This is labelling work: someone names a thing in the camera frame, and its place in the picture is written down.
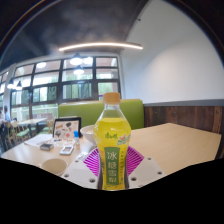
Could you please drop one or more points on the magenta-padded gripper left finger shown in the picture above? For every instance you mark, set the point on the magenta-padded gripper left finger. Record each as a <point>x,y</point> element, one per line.
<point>80,173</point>

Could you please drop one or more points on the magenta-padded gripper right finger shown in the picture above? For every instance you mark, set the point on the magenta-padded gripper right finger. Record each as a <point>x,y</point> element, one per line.
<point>146,171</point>

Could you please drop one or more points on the yellow drink bottle green label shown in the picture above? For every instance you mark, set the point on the yellow drink bottle green label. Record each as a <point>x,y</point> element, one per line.
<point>111,140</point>

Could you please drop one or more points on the small white flat device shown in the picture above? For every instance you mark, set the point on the small white flat device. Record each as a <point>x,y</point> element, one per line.
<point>66,150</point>

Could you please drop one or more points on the white ceramic mug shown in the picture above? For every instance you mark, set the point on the white ceramic mug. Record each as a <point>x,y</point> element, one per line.
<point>53,166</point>

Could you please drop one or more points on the small blue-capped white bottle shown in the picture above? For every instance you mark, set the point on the small blue-capped white bottle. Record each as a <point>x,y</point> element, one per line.
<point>77,137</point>

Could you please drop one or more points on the white ceramic bowl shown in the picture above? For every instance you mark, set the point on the white ceramic bowl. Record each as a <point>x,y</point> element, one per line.
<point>87,135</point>

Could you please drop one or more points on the small dark flat box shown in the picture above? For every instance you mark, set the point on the small dark flat box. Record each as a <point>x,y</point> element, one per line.
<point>46,146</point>

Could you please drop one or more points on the black framed picture stand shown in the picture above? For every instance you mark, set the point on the black framed picture stand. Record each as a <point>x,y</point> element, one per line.
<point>66,128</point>

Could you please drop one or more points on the white paper sheets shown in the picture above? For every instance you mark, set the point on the white paper sheets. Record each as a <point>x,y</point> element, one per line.
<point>35,140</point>

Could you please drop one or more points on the green upholstered bench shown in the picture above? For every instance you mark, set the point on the green upholstered bench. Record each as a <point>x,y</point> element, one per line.
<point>83,111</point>

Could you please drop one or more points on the wooden dining table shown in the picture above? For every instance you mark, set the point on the wooden dining table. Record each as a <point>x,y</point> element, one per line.
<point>31,120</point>

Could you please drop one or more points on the wooden chairs with green seats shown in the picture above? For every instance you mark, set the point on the wooden chairs with green seats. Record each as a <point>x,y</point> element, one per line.
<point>20,133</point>

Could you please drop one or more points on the black pendant lamps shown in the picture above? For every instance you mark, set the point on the black pendant lamps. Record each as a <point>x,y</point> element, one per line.
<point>76,60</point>

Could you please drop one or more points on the long curved linear light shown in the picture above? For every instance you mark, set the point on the long curved linear light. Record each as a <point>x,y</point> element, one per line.
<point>100,44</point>

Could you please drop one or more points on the black framed window wall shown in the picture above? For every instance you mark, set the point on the black framed window wall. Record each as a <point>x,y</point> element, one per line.
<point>50,83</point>

